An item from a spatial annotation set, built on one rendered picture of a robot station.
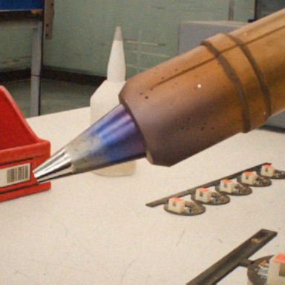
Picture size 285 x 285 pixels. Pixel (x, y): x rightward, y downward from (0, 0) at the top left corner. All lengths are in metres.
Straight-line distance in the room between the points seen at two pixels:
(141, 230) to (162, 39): 5.27
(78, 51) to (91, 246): 5.82
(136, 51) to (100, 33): 0.41
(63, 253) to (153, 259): 0.04
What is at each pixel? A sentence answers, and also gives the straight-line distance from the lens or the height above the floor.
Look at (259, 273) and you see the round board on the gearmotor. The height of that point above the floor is 0.81.
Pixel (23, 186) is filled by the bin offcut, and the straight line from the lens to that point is 0.42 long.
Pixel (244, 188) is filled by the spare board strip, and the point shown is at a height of 0.75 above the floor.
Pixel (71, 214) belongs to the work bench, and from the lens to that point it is 0.40.
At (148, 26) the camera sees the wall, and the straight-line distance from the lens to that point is 5.70.
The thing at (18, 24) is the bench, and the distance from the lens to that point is 3.33.
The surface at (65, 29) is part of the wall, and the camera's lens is 6.24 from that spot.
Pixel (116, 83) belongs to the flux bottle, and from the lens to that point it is 0.47.
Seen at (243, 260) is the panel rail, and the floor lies 0.81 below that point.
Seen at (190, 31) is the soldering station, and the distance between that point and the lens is 0.68.
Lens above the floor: 0.88
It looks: 13 degrees down
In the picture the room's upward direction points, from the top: 3 degrees clockwise
